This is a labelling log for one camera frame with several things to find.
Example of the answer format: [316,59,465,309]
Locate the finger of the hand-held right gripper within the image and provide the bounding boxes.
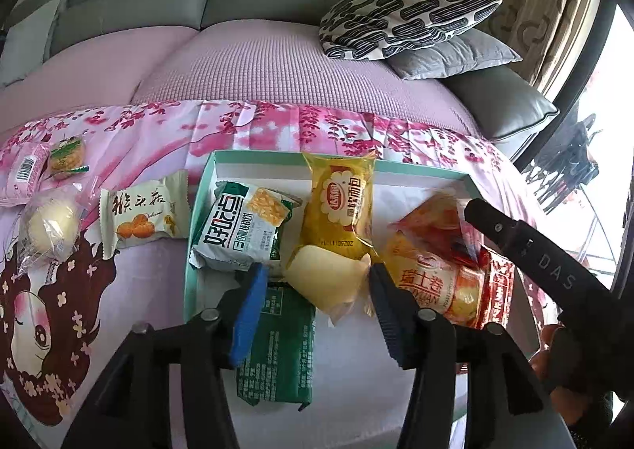
[464,199,526,256]

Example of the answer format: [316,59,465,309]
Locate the light grey cushion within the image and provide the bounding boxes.
[0,0,67,88]

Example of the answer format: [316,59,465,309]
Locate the black and white patterned pillow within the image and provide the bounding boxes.
[319,0,503,61]

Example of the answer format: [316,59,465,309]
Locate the grey pillow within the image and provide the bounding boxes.
[386,28,523,80]

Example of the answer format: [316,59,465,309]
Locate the pink printed cartoon blanket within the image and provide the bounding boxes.
[0,99,546,449]

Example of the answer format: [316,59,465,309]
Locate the white packet with orange print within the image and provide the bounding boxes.
[99,170,191,252]

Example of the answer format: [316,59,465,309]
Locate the small gold green snack packet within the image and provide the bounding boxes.
[47,134,90,181]

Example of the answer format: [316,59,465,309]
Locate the dark window frame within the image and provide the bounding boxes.
[510,0,634,172]

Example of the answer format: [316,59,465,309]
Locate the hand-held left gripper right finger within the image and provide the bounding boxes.
[369,262,565,449]

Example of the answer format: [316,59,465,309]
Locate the red flowered snack packet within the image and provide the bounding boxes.
[389,191,483,266]

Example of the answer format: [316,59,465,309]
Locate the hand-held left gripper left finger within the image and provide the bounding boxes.
[62,261,271,449]

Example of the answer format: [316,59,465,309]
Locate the beige roll cake packet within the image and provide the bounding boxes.
[381,231,491,331]

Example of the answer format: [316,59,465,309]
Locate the white green cracker packet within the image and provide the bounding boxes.
[189,180,303,274]

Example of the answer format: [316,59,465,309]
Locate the yellow bread packet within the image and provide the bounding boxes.
[301,152,377,262]

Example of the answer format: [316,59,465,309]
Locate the clear yellow cake packet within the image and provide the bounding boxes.
[285,243,377,326]

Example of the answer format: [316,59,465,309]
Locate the pink barcode snack packet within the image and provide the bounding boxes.
[0,142,53,207]

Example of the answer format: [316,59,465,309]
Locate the clear round pastry packet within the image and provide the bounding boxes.
[19,179,92,264]

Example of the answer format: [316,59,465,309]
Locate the person's right hand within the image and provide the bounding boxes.
[527,323,568,380]

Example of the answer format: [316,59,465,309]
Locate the mint green box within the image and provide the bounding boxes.
[182,149,543,435]

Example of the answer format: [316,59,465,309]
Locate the black drying rack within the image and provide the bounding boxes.
[525,115,602,212]

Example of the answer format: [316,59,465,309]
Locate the dark red patterned snack packet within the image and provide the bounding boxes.
[478,251,516,331]

